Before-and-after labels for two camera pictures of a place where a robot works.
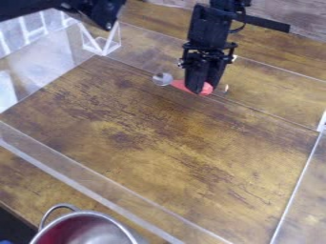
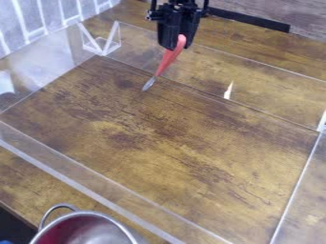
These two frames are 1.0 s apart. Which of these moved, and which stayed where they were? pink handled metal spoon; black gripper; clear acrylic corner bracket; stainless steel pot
Moved: black gripper; pink handled metal spoon
Stayed: clear acrylic corner bracket; stainless steel pot
